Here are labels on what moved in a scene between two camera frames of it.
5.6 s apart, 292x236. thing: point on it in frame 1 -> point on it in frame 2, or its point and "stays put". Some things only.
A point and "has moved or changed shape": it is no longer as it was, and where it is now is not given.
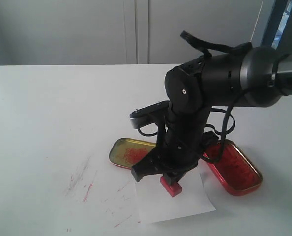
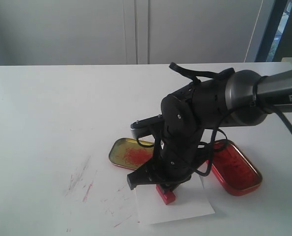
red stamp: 173,189 has moved or changed shape
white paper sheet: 155,203 stays put
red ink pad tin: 238,174 stays put
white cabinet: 53,32 stays put
